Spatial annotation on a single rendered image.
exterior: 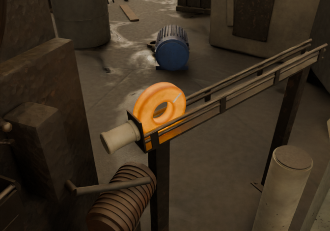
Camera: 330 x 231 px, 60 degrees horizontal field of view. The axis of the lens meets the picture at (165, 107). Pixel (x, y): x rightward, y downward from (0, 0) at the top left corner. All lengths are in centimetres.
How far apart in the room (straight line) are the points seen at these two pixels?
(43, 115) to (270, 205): 78
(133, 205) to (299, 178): 51
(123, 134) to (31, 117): 22
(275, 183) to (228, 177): 62
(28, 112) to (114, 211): 32
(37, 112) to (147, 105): 26
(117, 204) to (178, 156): 94
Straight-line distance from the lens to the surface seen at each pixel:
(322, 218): 117
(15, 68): 71
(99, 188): 76
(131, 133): 74
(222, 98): 87
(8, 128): 45
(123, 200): 80
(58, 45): 80
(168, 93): 75
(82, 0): 309
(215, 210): 145
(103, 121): 199
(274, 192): 104
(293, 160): 98
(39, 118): 64
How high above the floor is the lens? 114
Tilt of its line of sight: 33 degrees down
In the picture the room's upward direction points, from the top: straight up
